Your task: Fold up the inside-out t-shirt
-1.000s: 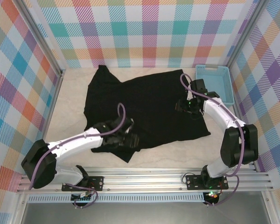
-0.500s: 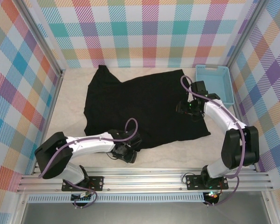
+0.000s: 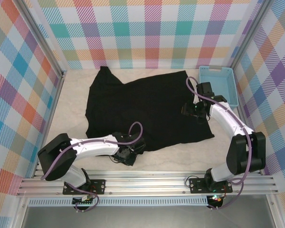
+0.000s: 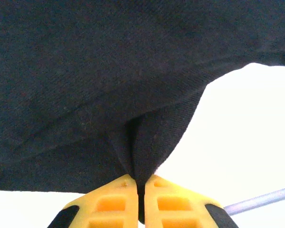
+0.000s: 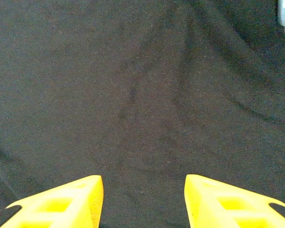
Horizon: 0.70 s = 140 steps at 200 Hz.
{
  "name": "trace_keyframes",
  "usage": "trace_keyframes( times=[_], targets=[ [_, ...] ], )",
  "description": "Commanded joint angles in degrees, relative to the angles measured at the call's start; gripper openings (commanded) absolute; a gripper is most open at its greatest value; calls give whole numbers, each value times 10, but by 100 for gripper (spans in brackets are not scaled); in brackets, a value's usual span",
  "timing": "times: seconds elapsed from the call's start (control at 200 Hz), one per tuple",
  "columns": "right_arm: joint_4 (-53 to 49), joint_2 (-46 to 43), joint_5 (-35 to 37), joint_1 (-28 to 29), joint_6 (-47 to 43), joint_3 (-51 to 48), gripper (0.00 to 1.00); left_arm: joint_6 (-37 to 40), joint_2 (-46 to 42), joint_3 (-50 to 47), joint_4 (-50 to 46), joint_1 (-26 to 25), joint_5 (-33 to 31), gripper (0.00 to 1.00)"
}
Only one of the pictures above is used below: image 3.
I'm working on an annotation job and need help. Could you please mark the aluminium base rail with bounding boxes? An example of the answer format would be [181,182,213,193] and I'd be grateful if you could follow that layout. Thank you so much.
[16,174,278,197]

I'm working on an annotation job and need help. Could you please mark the black printed t-shirt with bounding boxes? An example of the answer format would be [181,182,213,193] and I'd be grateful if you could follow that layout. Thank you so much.
[85,66,216,152]

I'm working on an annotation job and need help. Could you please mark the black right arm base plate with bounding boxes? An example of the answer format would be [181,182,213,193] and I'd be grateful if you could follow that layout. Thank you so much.
[189,177,234,194]

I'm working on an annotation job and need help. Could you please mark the black board with lights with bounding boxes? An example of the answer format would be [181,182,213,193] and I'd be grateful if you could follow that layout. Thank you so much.
[207,194,225,208]

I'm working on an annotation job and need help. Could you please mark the light blue plastic basket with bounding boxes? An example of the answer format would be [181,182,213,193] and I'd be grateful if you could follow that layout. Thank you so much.
[198,66,240,110]

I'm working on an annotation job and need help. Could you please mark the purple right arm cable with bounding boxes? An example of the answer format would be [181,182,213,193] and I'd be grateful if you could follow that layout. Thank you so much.
[185,76,251,211]

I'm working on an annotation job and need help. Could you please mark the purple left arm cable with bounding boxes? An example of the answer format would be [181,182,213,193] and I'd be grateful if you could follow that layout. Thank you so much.
[40,121,143,213]

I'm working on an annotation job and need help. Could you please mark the grey metal plate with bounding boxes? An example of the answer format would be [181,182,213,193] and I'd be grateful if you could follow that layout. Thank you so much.
[21,205,276,228]

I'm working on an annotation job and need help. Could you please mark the aluminium side rail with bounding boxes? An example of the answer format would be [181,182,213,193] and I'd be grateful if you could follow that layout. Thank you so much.
[32,71,67,178]
[232,70,263,175]

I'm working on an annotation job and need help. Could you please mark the small green circuit board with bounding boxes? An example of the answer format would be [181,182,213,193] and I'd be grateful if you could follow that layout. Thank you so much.
[72,195,95,207]

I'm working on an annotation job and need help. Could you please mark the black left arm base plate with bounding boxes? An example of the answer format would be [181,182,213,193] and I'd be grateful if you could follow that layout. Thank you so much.
[62,178,107,196]

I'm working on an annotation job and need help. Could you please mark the aluminium frame post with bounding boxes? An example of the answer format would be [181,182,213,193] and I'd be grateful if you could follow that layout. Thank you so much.
[15,0,68,79]
[227,0,275,71]

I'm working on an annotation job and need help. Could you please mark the white slotted cable duct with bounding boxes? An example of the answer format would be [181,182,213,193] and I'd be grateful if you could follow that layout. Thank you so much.
[28,196,209,207]

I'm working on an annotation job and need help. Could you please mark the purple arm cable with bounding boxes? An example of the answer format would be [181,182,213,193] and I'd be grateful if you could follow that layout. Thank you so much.
[40,121,143,213]
[185,76,251,211]

